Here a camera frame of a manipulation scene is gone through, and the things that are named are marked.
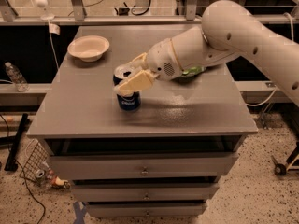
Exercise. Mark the black wheeled cart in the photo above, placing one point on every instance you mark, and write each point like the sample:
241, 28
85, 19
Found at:
292, 163

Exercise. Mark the black metal stand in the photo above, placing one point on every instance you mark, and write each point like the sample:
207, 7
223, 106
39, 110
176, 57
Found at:
11, 164

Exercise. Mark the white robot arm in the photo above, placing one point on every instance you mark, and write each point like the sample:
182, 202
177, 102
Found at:
227, 31

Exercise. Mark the grey drawer cabinet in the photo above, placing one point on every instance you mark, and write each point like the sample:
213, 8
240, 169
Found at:
163, 159

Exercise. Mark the wire basket on floor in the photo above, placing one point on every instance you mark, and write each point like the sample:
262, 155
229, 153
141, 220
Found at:
37, 169

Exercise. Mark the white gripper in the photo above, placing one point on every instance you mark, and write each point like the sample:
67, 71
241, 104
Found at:
160, 60

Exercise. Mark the clear plastic water bottle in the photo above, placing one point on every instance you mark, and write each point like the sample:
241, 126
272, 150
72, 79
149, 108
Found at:
16, 77

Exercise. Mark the green chip bag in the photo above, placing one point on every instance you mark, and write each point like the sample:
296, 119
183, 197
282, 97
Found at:
192, 72

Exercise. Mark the white round lamp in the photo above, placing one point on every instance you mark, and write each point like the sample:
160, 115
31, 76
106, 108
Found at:
43, 4

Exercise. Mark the white paper bowl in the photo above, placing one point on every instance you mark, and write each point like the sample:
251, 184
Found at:
89, 48

